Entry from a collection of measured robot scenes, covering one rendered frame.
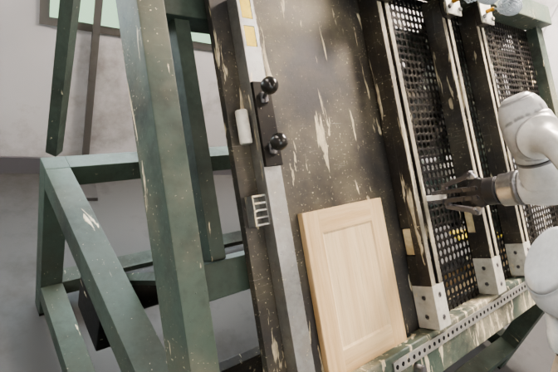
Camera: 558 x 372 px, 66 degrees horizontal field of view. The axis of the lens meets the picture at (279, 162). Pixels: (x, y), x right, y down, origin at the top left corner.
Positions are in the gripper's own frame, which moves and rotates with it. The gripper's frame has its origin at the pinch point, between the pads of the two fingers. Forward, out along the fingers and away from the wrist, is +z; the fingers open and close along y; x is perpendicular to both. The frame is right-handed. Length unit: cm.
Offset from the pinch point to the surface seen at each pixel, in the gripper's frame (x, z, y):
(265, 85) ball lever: 63, -7, 31
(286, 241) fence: 55, 4, -2
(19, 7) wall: 72, 184, 136
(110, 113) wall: 20, 215, 83
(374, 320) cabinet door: 28.3, 6.8, -29.0
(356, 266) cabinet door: 31.3, 6.8, -13.6
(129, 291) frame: 76, 53, -12
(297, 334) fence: 57, 4, -23
